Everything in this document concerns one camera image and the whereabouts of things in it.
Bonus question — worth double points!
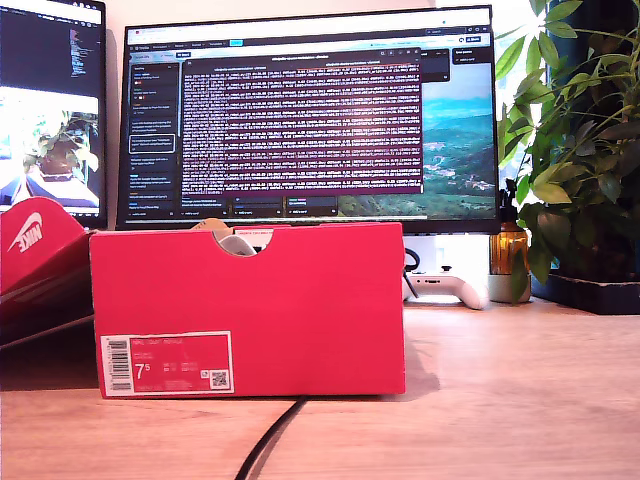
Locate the black cable on table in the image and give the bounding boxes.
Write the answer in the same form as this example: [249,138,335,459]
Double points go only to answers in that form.
[233,397,307,480]

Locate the black looped cable by controller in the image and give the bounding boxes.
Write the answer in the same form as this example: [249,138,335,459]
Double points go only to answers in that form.
[402,247,422,301]

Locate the red shoebox lid white logo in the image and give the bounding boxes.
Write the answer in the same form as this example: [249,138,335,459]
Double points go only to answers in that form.
[0,196,96,349]

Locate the green leafy houseplant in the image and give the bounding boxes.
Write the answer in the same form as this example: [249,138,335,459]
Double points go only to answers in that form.
[497,0,640,286]

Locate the red cardboard shoebox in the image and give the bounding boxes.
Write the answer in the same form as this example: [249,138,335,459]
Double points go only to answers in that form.
[88,222,407,400]

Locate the pale green small pot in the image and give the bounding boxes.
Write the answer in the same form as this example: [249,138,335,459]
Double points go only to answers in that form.
[488,273,533,305]

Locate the blue suede white-striped shoe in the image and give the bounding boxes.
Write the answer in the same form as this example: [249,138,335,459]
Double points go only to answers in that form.
[217,234,259,257]

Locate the black monitor with code window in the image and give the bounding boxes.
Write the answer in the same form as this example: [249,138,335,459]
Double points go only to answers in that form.
[0,0,109,231]

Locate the large black computer monitor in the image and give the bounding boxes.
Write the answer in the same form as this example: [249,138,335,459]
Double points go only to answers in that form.
[115,4,503,235]

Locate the brown packing paper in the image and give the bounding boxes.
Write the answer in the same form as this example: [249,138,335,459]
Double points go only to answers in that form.
[192,218,235,244]

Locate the black plant tray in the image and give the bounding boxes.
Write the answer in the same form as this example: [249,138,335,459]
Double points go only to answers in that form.
[531,272,640,316]

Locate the white game controller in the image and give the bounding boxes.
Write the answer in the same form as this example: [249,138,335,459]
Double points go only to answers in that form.
[402,272,491,311]

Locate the amber glass pump bottle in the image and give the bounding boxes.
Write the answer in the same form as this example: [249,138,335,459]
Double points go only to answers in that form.
[490,178,531,276]

